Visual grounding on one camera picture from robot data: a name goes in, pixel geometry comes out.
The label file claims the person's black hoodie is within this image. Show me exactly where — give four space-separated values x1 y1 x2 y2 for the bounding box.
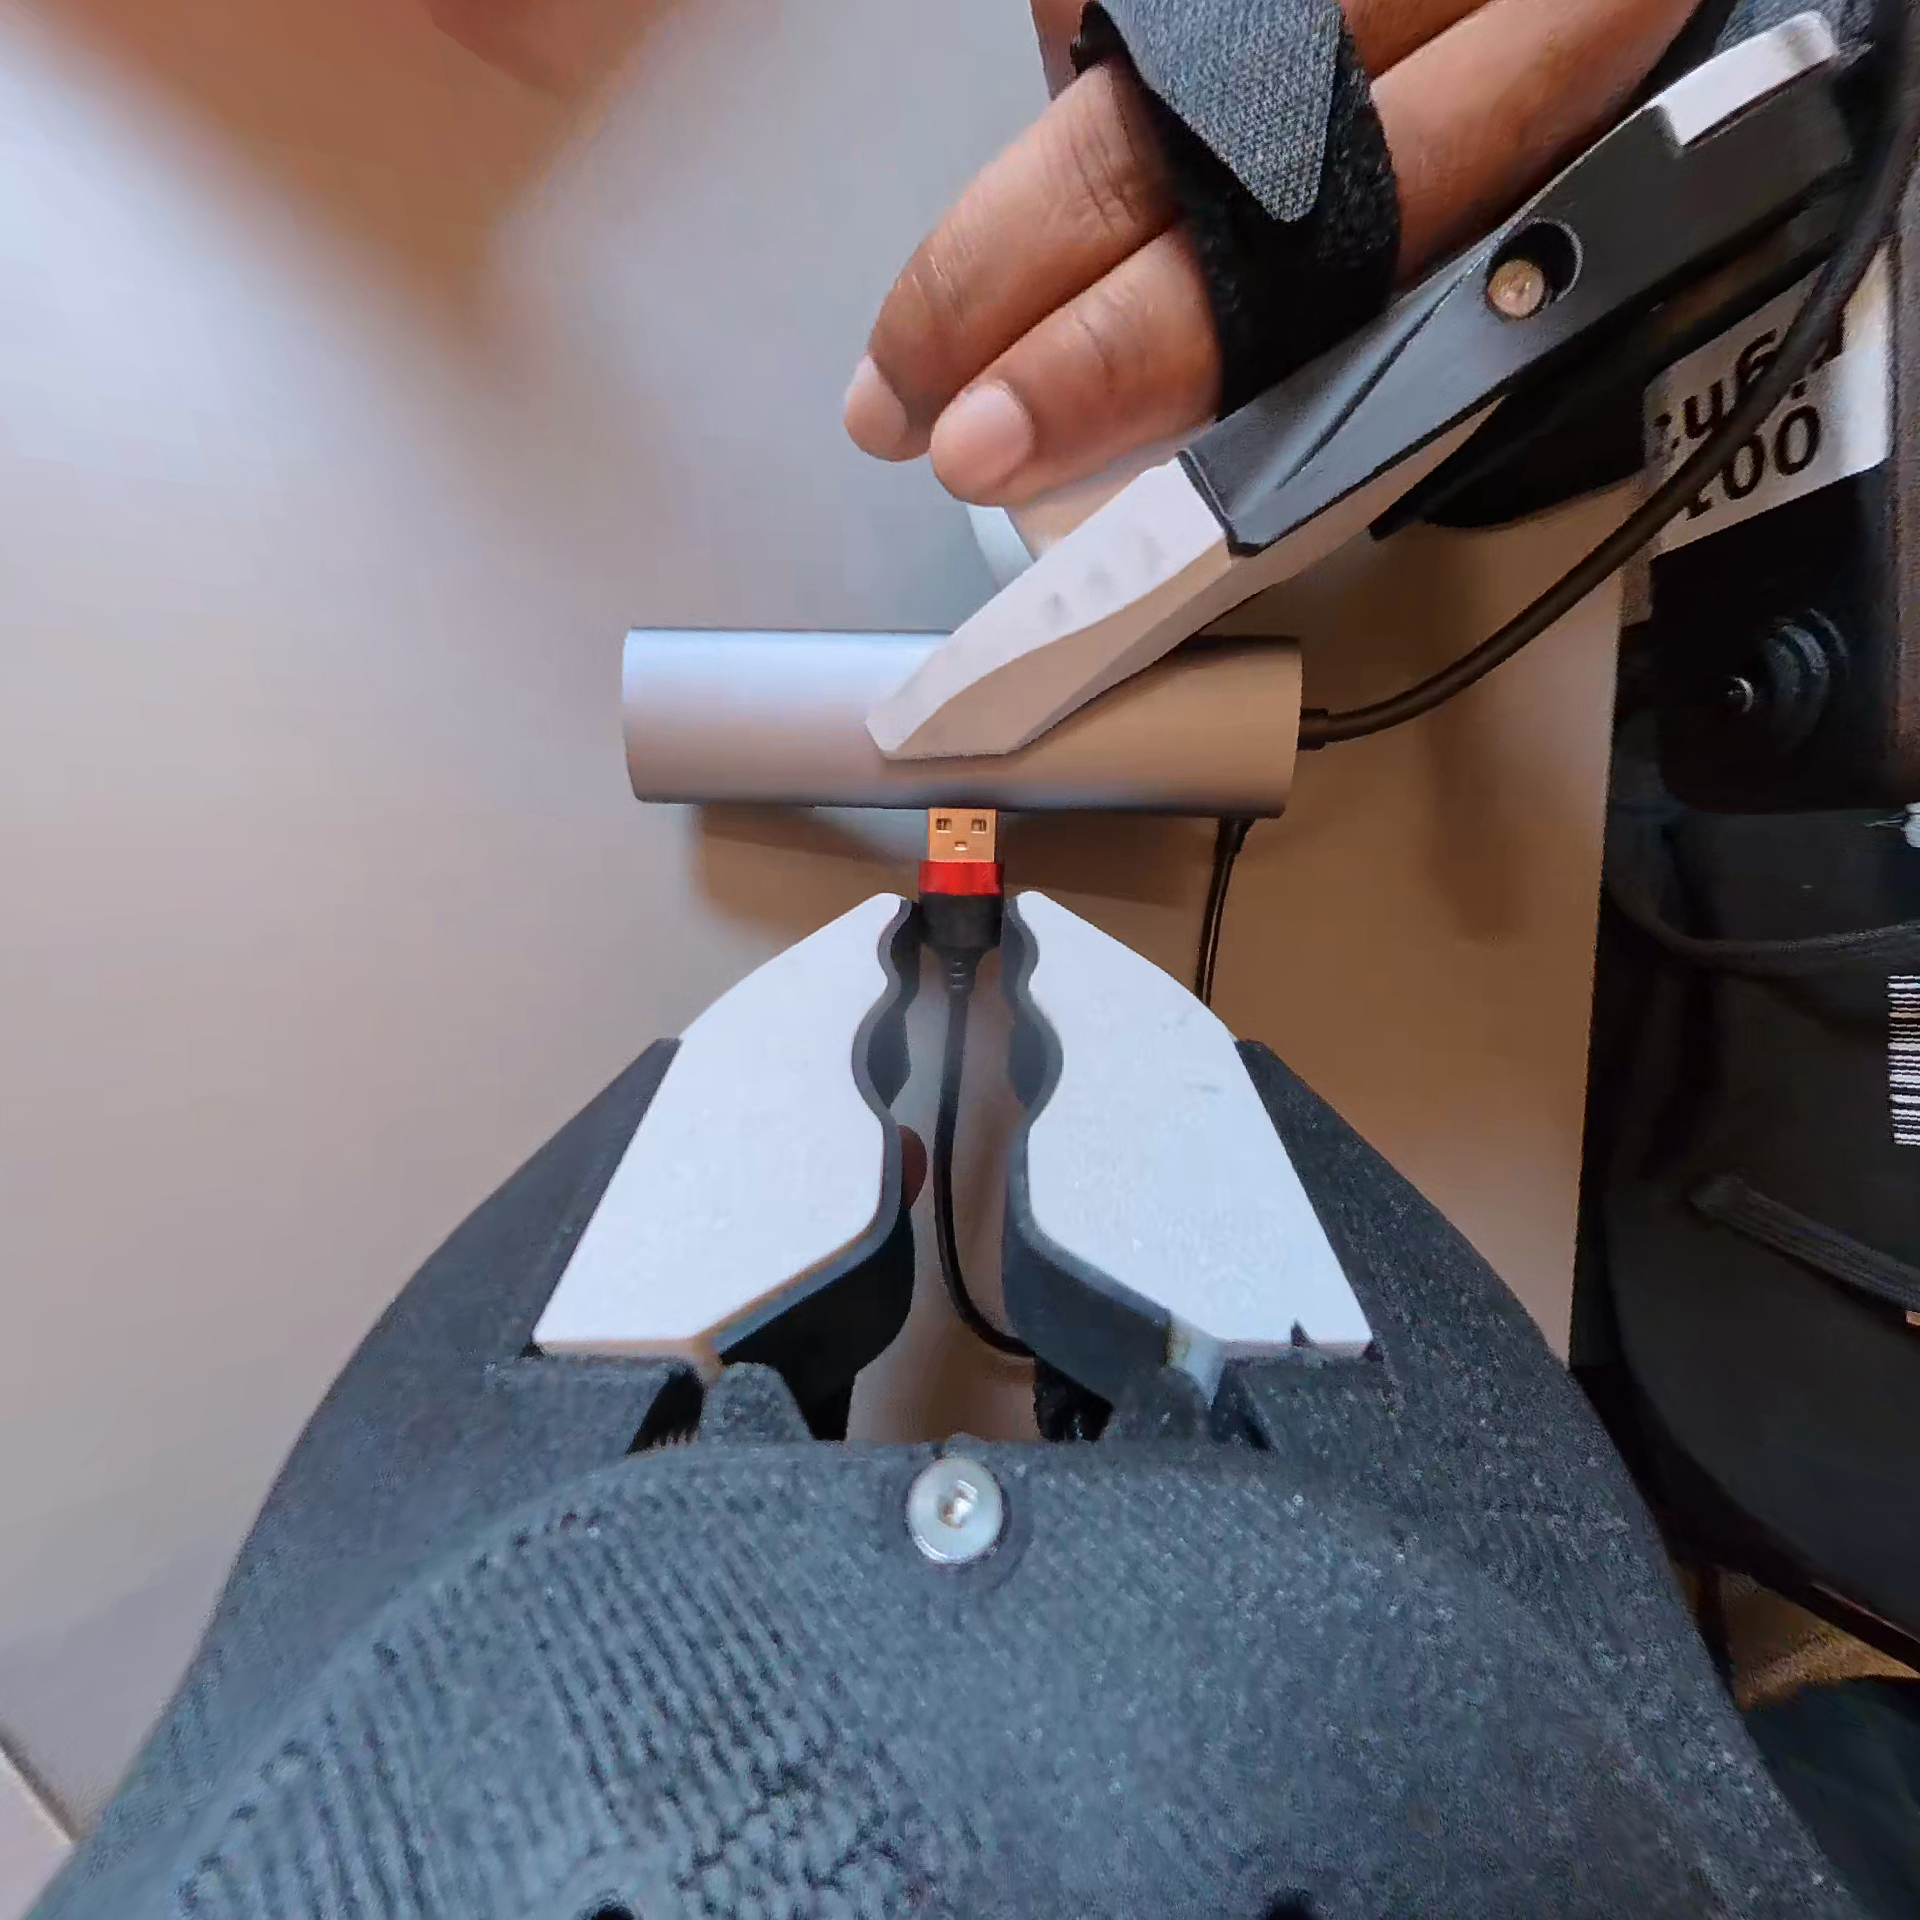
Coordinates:
1567 795 1920 1652

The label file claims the grey usb hub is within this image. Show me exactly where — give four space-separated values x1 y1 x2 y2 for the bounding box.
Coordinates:
620 627 1305 824

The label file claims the black usb cable red plug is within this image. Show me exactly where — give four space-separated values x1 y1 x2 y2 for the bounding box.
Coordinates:
913 806 1262 1366

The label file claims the person's right hand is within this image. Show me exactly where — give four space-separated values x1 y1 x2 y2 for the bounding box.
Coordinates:
838 0 1708 510

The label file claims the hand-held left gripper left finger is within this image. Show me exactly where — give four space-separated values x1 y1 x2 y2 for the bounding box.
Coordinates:
528 892 928 1420

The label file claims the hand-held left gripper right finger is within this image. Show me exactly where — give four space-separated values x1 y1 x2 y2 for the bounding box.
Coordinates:
999 892 1376 1408

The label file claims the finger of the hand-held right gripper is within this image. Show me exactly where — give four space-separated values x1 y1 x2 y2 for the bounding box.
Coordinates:
867 11 1848 760

